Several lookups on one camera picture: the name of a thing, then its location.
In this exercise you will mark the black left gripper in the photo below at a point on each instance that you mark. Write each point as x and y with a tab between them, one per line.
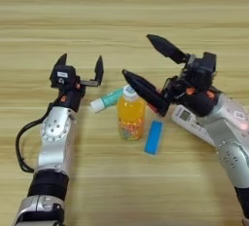
72	98

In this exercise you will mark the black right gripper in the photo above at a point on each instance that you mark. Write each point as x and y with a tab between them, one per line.
194	100

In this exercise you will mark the orange juice bottle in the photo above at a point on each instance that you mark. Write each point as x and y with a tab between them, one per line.
131	116

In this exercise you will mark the white remote control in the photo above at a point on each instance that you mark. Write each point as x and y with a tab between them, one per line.
188	119

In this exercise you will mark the blue rectangular block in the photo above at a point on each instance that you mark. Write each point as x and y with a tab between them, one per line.
153	137

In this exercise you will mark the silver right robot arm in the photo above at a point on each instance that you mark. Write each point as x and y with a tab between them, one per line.
230	135

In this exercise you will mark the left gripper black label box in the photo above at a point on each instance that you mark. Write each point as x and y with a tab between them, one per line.
63	77

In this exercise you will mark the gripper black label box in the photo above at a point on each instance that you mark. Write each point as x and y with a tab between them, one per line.
63	77
204	69

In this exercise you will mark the green white glue stick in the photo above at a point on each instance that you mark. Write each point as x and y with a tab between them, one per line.
105	101

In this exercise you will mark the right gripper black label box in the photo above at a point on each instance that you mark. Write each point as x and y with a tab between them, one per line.
204	69

